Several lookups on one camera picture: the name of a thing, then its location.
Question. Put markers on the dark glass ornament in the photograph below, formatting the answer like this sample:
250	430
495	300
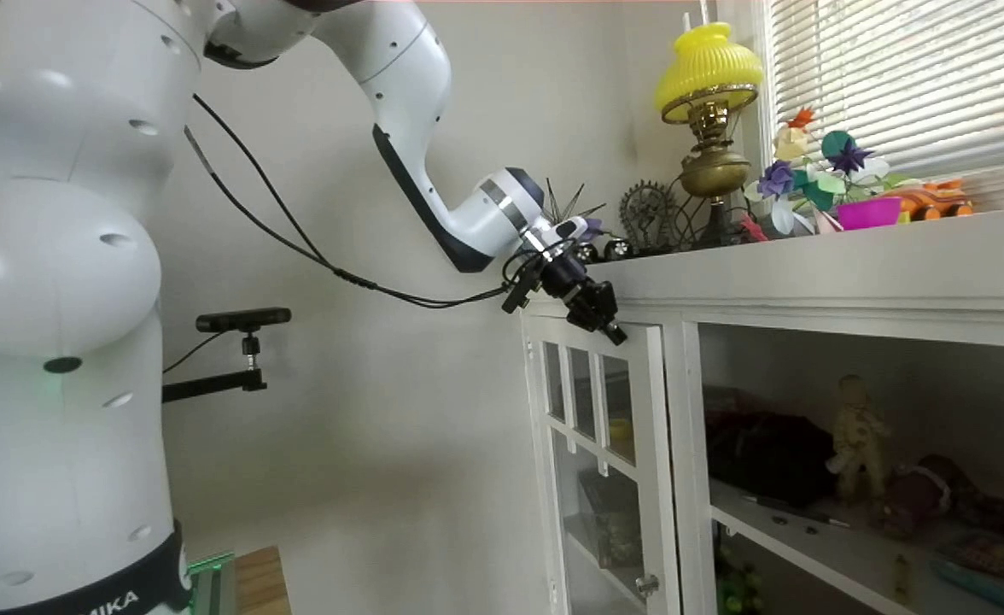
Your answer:
614	246

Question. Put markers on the green lit metal plate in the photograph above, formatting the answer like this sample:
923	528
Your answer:
209	581

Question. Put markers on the black bag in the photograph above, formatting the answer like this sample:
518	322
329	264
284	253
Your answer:
768	455

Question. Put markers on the white window blind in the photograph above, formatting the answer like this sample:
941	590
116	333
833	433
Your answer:
923	79

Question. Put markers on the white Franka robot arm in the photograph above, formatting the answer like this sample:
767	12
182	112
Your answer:
45	285

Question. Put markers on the black stereo camera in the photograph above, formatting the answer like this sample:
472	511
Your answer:
241	320

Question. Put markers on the metal starburst ornament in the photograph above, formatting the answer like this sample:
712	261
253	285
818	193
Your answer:
578	201

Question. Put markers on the dark gear-shaped ornament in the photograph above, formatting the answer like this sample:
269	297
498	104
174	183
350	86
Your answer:
642	218

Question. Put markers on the green spiky toy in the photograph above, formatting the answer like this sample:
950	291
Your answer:
735	587

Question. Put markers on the tan doll figure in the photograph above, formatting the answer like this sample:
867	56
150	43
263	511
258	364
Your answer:
859	438

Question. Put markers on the white wooden cabinet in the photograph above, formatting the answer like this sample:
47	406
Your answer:
809	275

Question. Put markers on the small red toy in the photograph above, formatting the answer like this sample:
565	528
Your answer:
751	226

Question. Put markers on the colourful paper flowers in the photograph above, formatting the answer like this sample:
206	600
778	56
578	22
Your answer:
802	183

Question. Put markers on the flat red teal box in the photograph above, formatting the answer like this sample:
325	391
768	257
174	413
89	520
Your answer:
998	569

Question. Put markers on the small pink bowl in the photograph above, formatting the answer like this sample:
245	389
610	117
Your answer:
867	212

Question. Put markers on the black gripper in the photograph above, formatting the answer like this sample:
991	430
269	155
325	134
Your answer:
569	275

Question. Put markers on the light wooden board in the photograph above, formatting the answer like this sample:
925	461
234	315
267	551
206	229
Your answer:
260	581

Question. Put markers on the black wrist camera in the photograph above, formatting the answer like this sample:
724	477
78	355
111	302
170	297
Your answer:
519	291

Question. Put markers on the brown plush toy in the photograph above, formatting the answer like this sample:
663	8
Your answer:
915	497

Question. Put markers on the yellow shade brass lamp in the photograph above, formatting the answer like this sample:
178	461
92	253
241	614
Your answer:
708	71

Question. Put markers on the orange plastic toy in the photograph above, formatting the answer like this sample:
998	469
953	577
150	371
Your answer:
934	202

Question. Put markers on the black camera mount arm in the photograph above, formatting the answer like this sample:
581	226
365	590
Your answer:
211	384

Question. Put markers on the white glass-paned cabinet door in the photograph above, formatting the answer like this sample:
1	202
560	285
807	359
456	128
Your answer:
653	480

